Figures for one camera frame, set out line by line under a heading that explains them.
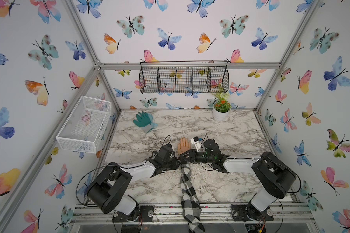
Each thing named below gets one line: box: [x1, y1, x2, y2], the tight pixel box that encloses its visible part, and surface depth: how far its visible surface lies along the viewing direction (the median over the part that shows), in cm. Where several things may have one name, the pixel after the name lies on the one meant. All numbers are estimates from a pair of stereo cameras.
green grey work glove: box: [133, 111, 154, 134], surface depth 116 cm
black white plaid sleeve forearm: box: [179, 162, 206, 233], surface depth 74 cm
